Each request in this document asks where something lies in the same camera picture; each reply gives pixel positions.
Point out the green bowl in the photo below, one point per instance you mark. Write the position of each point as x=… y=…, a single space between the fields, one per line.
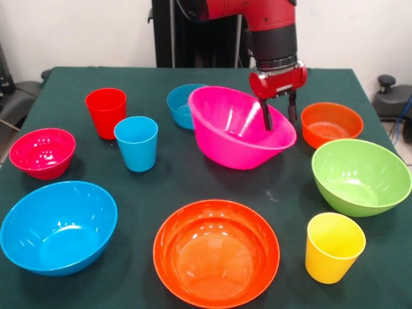
x=357 y=180

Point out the dark green tablecloth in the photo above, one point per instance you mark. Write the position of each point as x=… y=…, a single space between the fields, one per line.
x=145 y=193

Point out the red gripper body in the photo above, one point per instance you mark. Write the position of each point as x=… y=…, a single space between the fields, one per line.
x=278 y=80

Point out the black pedestal leg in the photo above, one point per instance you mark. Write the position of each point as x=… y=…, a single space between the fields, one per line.
x=391 y=103
x=19 y=96

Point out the blue cup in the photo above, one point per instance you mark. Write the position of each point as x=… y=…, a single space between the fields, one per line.
x=136 y=151

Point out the small blue bowl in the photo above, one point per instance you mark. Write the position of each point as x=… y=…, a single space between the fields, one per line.
x=178 y=103

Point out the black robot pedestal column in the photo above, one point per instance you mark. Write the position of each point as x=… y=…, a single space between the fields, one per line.
x=164 y=35

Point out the large pink bowl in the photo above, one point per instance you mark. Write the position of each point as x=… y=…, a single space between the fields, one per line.
x=231 y=135

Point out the red cup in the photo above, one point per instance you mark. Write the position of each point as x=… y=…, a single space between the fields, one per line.
x=104 y=119

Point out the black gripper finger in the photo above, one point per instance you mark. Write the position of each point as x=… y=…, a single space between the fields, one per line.
x=292 y=109
x=267 y=119

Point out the yellow cup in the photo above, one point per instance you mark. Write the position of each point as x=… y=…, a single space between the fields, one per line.
x=328 y=257

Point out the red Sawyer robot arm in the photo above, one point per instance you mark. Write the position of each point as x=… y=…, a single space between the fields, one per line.
x=273 y=38

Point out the small orange bowl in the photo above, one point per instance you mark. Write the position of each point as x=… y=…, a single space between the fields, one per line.
x=328 y=122

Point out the small crimson bowl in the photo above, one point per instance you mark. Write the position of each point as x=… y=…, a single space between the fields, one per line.
x=42 y=154

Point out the large orange bowl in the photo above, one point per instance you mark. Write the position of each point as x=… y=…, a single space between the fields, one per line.
x=215 y=257

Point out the large blue bowl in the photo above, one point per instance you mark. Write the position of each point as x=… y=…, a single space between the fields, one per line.
x=58 y=231

